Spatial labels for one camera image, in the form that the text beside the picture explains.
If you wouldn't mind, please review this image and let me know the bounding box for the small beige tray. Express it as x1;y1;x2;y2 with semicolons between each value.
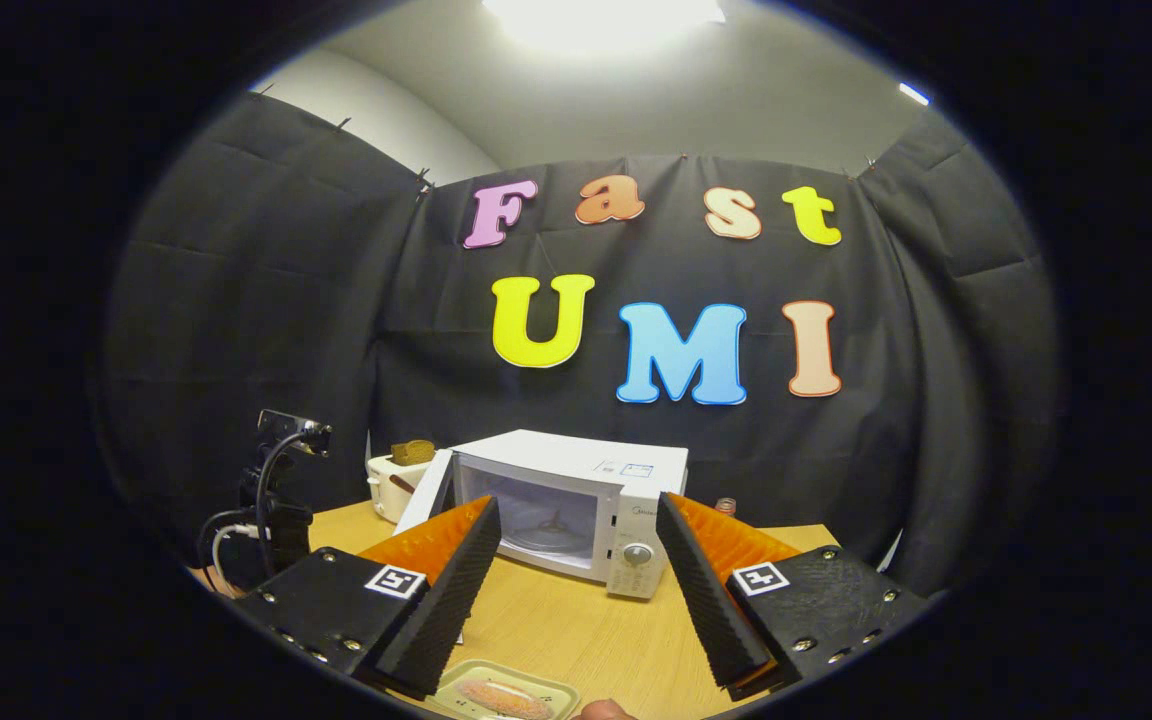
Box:
433;660;582;720

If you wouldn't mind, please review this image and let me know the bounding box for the tan bread roll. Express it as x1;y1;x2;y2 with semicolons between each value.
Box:
460;680;553;720

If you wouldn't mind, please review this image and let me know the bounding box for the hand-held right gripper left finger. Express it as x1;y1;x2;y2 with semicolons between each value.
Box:
229;497;503;699

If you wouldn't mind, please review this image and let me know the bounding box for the large ceiling light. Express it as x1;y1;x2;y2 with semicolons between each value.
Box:
481;0;727;51

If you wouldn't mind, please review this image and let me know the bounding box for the white microwave oven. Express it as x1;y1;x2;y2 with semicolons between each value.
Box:
394;430;689;601

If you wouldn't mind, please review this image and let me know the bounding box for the black backdrop cloth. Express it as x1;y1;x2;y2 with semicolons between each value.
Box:
96;92;1062;601

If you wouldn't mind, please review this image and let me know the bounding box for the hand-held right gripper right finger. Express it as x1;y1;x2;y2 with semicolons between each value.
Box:
658;492;927;701

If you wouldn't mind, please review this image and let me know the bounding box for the white toaster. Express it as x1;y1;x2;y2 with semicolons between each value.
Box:
366;455;437;524

